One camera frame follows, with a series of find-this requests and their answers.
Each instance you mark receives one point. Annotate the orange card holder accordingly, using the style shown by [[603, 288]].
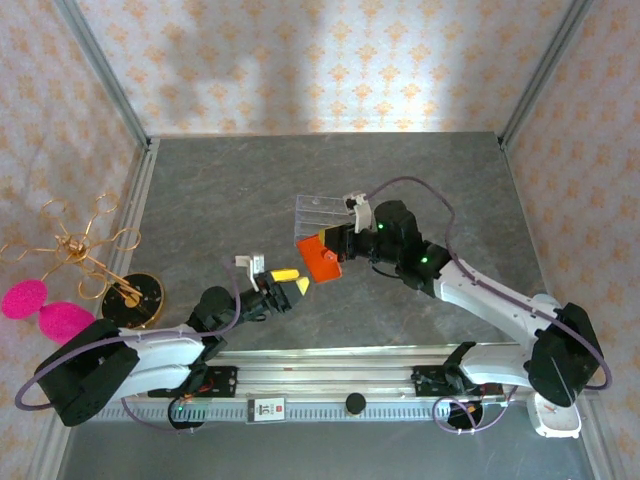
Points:
[[317, 262]]

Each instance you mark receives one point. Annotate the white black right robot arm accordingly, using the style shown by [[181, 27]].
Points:
[[480, 295]]

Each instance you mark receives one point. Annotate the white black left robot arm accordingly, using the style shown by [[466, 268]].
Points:
[[160, 350]]

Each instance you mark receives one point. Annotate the clear acrylic card stand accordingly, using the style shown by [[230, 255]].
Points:
[[312, 212]]

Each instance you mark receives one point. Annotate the white label tag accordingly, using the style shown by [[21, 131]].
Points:
[[265, 410]]

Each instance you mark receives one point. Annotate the black round knob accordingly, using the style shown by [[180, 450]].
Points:
[[355, 403]]

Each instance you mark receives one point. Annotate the pink fuzzy balls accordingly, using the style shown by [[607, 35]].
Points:
[[62, 325]]

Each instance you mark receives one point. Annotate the pink egg-shaped sponge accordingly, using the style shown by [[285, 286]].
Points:
[[22, 299]]

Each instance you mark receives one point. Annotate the white square clock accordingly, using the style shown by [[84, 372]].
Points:
[[557, 425]]

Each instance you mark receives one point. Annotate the aluminium table side rail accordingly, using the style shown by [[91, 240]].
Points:
[[141, 190], [602, 450]]

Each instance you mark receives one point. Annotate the aluminium frame post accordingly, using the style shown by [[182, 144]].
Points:
[[543, 75], [106, 75]]

